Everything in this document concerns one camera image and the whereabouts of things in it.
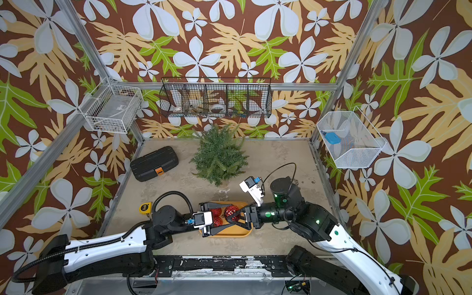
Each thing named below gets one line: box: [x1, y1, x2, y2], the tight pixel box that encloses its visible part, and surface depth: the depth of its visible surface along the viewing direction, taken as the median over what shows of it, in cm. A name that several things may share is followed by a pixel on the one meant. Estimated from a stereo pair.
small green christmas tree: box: [189, 124, 250, 187], surface depth 78 cm
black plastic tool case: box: [130, 145, 179, 182], surface depth 103 cm
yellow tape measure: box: [138, 201, 152, 215], surface depth 90 cm
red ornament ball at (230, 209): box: [224, 204, 241, 222], surface depth 56 cm
